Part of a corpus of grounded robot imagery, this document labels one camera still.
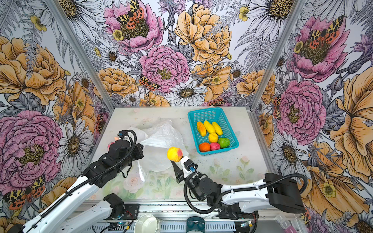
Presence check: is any aluminium front rail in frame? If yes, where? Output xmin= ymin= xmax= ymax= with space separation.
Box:
xmin=52 ymin=199 xmax=298 ymax=223

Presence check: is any white plastic bag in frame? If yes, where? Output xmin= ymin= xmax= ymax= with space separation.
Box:
xmin=130 ymin=119 xmax=189 ymax=182

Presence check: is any pink red fruit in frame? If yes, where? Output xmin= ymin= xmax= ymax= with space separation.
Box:
xmin=210 ymin=142 xmax=221 ymax=151

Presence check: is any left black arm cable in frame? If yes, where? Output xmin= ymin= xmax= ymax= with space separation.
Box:
xmin=31 ymin=129 xmax=138 ymax=228

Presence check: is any dark green round container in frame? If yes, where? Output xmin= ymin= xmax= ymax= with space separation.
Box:
xmin=186 ymin=216 xmax=206 ymax=233

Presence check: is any right black corrugated cable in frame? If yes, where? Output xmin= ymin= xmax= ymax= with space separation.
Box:
xmin=183 ymin=171 xmax=309 ymax=215

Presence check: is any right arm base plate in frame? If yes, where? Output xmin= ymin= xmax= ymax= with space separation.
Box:
xmin=216 ymin=203 xmax=254 ymax=220

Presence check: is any cartoon boy doll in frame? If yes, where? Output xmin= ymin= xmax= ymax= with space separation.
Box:
xmin=107 ymin=136 xmax=120 ymax=150

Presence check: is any yellow star fruit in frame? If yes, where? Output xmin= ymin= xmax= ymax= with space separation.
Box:
xmin=208 ymin=133 xmax=219 ymax=143

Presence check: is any green fruit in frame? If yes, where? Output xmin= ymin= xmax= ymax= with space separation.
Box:
xmin=218 ymin=137 xmax=230 ymax=149

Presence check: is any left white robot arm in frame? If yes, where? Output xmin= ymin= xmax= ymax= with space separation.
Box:
xmin=9 ymin=129 xmax=143 ymax=233

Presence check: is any white round cup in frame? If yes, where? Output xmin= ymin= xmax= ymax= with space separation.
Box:
xmin=134 ymin=214 xmax=161 ymax=233

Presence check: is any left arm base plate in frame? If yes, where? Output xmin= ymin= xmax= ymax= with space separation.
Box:
xmin=115 ymin=203 xmax=140 ymax=220

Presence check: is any pink plastic object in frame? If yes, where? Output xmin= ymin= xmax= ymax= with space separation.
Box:
xmin=275 ymin=214 xmax=297 ymax=233

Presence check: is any teal plastic basket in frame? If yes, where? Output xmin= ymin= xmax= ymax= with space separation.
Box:
xmin=187 ymin=107 xmax=240 ymax=156

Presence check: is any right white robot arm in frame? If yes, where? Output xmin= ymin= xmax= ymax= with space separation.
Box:
xmin=171 ymin=156 xmax=308 ymax=220

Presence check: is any orange yellow mango fruit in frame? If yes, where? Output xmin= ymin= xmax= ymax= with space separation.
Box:
xmin=197 ymin=121 xmax=207 ymax=137

